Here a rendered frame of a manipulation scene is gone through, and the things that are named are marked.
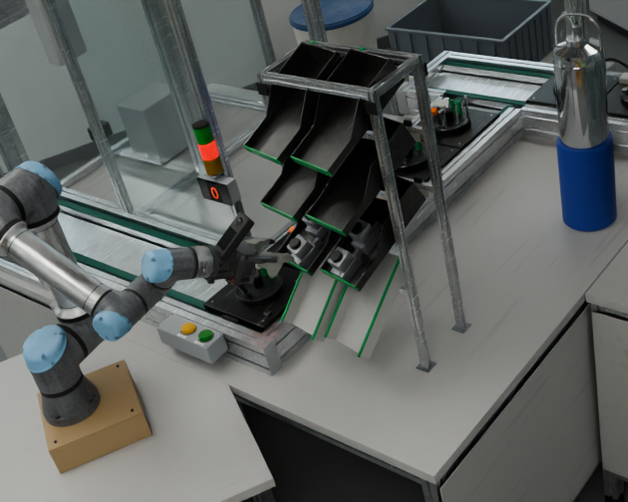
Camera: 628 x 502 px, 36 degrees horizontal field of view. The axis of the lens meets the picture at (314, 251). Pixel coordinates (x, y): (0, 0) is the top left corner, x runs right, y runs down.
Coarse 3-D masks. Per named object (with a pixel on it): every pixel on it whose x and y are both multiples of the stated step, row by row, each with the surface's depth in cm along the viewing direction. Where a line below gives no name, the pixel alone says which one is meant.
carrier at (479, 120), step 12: (444, 108) 342; (456, 108) 343; (468, 108) 329; (444, 120) 333; (456, 120) 332; (468, 120) 330; (480, 120) 332; (492, 120) 331; (444, 132) 328; (456, 132) 328; (468, 132) 327; (480, 132) 327; (444, 144) 324; (456, 144) 322; (468, 144) 322
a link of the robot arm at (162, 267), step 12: (156, 252) 218; (168, 252) 219; (180, 252) 221; (192, 252) 223; (144, 264) 220; (156, 264) 217; (168, 264) 218; (180, 264) 220; (192, 264) 222; (144, 276) 221; (156, 276) 217; (168, 276) 219; (180, 276) 221; (192, 276) 223
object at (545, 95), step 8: (552, 80) 344; (608, 80) 335; (616, 80) 334; (544, 88) 340; (552, 88) 339; (608, 88) 331; (536, 96) 337; (544, 96) 336; (552, 96) 335; (536, 104) 334; (544, 104) 332; (552, 104) 330
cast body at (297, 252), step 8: (296, 240) 240; (304, 240) 240; (320, 240) 244; (288, 248) 241; (296, 248) 240; (304, 248) 240; (312, 248) 241; (296, 256) 242; (304, 256) 241; (312, 256) 242; (304, 264) 242
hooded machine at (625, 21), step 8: (592, 0) 593; (600, 0) 584; (608, 0) 575; (616, 0) 566; (624, 0) 558; (592, 8) 596; (600, 8) 587; (608, 8) 578; (616, 8) 569; (624, 8) 561; (600, 16) 598; (608, 16) 581; (616, 16) 573; (624, 16) 564; (608, 24) 592; (616, 24) 576; (624, 24) 567; (624, 32) 578
